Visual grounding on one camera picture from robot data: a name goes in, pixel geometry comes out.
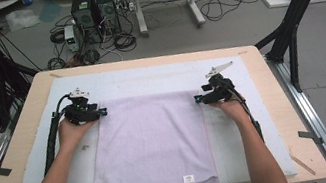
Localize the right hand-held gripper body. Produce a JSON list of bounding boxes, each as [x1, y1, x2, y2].
[[196, 61, 240, 106]]

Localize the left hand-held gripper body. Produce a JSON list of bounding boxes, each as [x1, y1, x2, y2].
[[59, 84, 102, 128]]

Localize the pale purple patterned towel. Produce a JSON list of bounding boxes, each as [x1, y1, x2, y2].
[[75, 82, 221, 183]]

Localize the person's right hand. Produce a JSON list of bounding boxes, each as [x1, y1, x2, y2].
[[207, 91, 251, 130]]

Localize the person's left hand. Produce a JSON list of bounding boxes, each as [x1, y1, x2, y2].
[[54, 113, 102, 153]]

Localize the white grid mat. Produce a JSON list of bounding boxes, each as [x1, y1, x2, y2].
[[0, 39, 299, 183]]

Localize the white power supply unit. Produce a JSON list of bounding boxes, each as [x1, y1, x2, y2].
[[62, 24, 81, 54]]

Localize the large black computer tower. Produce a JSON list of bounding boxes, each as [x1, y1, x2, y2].
[[68, 0, 105, 48]]

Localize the black tape strip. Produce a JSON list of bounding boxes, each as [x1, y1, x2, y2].
[[297, 127, 324, 149], [0, 165, 13, 178]]

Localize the slim black computer tower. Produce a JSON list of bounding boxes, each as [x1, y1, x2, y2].
[[95, 0, 123, 37]]

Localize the teal floor sheet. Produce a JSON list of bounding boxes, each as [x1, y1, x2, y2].
[[36, 0, 65, 25]]

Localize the clear plastic bag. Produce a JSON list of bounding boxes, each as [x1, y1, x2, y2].
[[4, 6, 42, 32]]

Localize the thin wooden stick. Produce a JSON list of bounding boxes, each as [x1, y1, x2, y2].
[[289, 150, 317, 180]]

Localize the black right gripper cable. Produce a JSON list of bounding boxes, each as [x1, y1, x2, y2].
[[223, 74, 265, 148]]

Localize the coiled black floor cable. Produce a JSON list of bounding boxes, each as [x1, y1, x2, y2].
[[48, 27, 68, 46], [111, 29, 139, 54]]

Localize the loose black floor cables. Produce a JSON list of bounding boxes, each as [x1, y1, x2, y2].
[[195, 0, 265, 25]]

